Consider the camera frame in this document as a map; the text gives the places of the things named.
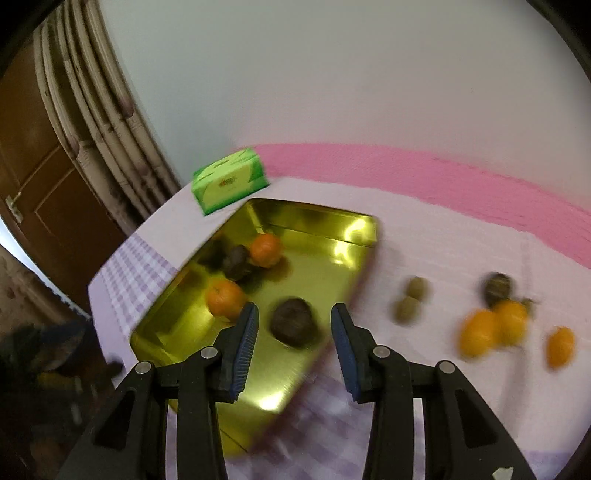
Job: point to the green tissue pack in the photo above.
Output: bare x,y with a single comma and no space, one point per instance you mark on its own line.
228,180

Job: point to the beige door frame moulding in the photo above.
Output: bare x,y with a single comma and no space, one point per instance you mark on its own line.
94,117

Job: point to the large orange tangerine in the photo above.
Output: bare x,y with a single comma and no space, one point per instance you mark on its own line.
478,334

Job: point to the small yellow orange fruit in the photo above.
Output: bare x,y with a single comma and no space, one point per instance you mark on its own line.
512,322

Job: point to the small brown green fruit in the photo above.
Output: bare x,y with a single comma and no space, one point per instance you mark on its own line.
418,288

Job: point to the pink purple checked tablecloth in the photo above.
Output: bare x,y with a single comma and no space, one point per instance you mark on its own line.
449,222

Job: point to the gold metal tray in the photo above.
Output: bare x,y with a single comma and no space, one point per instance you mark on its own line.
326,253

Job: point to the brown wooden door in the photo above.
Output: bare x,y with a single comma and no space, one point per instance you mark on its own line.
45,202

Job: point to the small orange kumquat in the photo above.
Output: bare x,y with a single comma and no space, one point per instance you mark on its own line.
560,348

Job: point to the small dark round fruit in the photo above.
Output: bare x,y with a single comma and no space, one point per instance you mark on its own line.
496,287

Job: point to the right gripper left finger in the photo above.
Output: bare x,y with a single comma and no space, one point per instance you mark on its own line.
126,439

